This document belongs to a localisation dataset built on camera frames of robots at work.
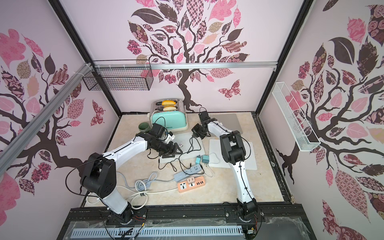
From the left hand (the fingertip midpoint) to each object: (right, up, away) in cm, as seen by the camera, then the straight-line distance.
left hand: (177, 156), depth 84 cm
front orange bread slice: (-7, +29, +14) cm, 33 cm away
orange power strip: (+13, -14, -1) cm, 19 cm away
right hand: (+7, +11, +19) cm, 23 cm away
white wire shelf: (+66, +13, -10) cm, 68 cm away
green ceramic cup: (-27, +17, +22) cm, 39 cm away
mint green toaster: (-6, +26, +11) cm, 29 cm away
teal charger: (+17, -3, +9) cm, 19 cm away
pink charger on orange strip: (+8, -12, -5) cm, 15 cm away
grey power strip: (+5, -10, +1) cm, 12 cm away
